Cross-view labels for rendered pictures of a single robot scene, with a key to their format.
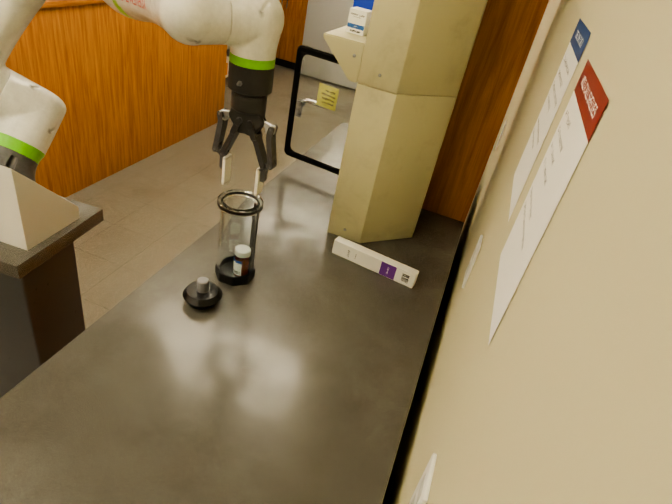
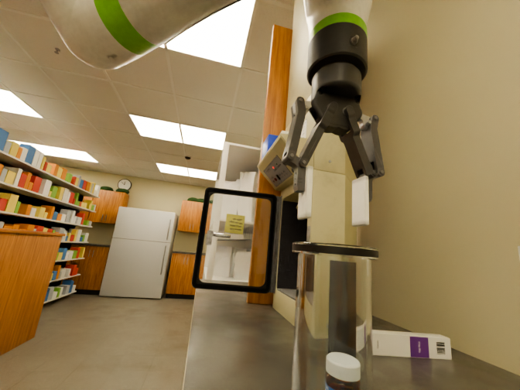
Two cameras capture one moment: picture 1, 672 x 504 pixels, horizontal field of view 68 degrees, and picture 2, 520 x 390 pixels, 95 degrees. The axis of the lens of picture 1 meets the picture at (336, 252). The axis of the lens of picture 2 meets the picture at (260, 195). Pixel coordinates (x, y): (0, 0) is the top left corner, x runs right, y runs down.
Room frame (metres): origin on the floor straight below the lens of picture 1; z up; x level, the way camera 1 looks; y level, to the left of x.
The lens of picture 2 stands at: (0.78, 0.48, 1.15)
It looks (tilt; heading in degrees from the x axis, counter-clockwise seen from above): 13 degrees up; 335
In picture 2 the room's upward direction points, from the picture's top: 5 degrees clockwise
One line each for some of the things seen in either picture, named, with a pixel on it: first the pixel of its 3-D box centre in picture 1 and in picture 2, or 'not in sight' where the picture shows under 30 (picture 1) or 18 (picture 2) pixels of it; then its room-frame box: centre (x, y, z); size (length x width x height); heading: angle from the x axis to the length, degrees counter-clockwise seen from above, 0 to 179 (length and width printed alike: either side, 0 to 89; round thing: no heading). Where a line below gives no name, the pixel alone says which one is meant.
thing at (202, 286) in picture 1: (202, 290); not in sight; (0.90, 0.29, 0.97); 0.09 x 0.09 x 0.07
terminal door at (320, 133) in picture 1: (327, 114); (236, 238); (1.70, 0.13, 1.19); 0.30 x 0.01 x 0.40; 70
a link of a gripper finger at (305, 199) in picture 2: (226, 169); (305, 193); (1.04, 0.29, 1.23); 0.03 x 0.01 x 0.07; 167
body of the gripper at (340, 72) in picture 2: (248, 112); (335, 104); (1.03, 0.25, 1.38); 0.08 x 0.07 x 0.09; 77
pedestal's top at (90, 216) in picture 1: (12, 224); not in sight; (1.06, 0.87, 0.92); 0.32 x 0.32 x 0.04; 82
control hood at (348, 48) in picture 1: (358, 49); (280, 166); (1.51, 0.06, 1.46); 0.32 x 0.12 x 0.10; 167
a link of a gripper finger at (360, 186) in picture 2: (259, 180); (360, 201); (1.02, 0.21, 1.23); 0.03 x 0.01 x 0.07; 167
